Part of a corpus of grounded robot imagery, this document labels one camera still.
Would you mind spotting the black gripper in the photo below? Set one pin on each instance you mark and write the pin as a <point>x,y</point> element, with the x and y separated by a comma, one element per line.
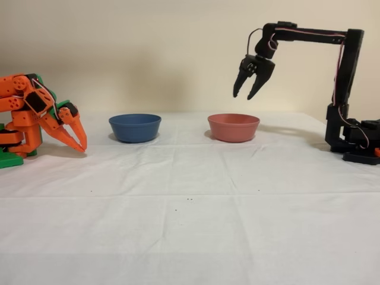
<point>263,67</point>

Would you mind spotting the orange green gripper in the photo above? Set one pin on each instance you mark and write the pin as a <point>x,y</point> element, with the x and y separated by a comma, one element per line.
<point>66,116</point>

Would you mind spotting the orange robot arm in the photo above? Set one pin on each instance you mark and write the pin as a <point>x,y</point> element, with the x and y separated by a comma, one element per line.
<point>17,84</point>

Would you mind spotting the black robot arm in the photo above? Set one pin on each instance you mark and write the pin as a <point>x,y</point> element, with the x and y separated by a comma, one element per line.
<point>353,59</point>

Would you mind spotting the green robot base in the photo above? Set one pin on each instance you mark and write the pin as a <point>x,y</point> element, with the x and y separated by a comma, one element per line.
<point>10,161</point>

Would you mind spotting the red bowl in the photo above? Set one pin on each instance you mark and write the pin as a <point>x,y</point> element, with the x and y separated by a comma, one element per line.
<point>233,129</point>

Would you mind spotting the blue bowl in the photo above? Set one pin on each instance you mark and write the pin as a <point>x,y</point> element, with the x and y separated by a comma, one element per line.
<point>135,129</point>

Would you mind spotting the white tablecloth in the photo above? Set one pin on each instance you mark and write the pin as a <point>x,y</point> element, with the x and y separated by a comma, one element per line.
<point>148,237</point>

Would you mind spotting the small red clamp knob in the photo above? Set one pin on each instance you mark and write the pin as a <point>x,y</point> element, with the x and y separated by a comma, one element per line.
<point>377,151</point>

